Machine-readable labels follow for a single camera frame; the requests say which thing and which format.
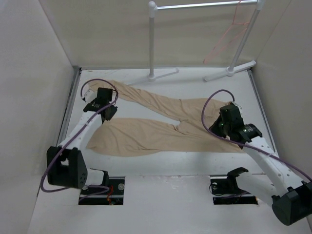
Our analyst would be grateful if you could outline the beige trousers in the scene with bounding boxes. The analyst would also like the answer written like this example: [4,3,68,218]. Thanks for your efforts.
[87,80,242,157]

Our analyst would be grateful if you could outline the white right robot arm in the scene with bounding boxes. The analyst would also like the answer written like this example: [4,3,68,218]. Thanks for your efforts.
[209,103,312,226]

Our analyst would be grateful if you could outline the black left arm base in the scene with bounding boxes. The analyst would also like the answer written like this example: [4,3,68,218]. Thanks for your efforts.
[78,172,125,205]

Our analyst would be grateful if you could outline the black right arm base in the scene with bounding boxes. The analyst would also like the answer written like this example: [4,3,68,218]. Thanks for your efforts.
[209,167,258,205]

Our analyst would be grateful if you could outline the white clothes rack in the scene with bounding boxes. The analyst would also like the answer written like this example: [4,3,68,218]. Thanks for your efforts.
[130,0,265,85]

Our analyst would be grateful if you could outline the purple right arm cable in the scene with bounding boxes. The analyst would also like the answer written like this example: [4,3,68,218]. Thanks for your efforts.
[201,89,312,183]

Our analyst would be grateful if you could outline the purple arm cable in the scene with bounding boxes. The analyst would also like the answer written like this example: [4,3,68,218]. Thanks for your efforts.
[39,78,119,203]
[201,89,312,183]

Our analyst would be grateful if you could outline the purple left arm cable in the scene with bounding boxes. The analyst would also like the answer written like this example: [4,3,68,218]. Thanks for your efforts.
[39,78,119,203]

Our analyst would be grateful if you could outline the pink wire hanger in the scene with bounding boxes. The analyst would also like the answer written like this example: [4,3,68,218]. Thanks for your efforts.
[203,0,250,64]

